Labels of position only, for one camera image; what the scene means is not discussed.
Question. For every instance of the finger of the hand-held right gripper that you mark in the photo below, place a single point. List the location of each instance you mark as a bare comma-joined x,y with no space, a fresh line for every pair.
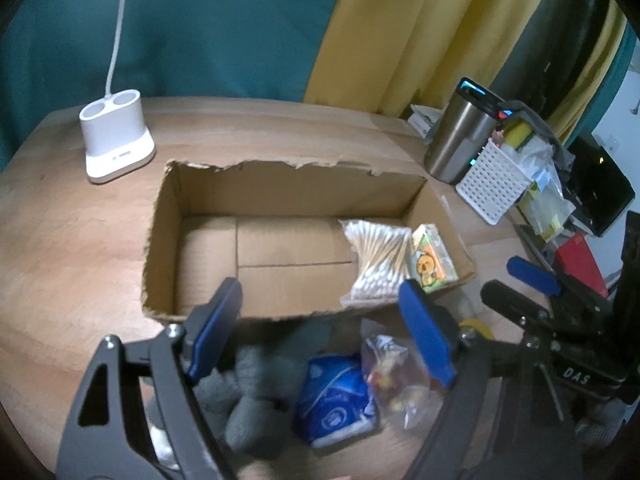
532,276
515,305

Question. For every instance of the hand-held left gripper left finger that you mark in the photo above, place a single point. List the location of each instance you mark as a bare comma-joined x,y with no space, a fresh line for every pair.
216,321

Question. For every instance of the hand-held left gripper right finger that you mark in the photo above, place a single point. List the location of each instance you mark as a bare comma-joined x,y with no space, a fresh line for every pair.
425,327

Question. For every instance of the yellow round lid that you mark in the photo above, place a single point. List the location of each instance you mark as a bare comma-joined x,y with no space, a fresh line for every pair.
477,328

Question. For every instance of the clear plastic bag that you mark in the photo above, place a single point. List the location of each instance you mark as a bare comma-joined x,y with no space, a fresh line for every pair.
400,390

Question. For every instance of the grey socks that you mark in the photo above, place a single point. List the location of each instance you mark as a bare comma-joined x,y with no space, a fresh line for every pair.
250,402

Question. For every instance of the torn cardboard box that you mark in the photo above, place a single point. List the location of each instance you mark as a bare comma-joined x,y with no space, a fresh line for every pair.
280,255

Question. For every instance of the blue packet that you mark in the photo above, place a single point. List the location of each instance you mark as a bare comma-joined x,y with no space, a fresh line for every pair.
332,400

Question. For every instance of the red box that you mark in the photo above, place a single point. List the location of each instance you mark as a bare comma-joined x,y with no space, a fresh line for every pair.
580,265

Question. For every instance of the orange tissue pack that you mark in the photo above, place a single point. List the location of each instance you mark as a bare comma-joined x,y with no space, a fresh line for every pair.
432,260

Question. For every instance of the crumpled plastic bags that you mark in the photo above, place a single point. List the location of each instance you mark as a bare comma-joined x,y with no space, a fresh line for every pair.
547,195

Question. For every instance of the cotton swab pack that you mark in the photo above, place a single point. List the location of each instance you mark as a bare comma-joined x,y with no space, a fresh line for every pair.
377,260

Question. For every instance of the white perforated basket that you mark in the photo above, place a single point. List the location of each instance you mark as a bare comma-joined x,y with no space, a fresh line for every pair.
487,185

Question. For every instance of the black device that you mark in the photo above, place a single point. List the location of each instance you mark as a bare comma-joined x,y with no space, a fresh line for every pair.
600,185

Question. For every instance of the yellow sponge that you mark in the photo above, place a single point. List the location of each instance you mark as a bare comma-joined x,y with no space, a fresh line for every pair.
519,135

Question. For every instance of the steel tumbler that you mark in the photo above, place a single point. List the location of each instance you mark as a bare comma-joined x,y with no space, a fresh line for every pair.
457,135

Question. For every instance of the stack of papers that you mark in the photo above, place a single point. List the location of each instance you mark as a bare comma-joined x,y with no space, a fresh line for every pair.
424,119

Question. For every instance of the white desk lamp base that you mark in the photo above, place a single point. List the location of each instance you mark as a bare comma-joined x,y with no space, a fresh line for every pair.
116,135

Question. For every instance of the yellow curtain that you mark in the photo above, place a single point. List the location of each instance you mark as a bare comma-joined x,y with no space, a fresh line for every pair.
425,30

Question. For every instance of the teal curtain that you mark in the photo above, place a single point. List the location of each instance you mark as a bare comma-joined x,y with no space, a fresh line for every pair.
200,25

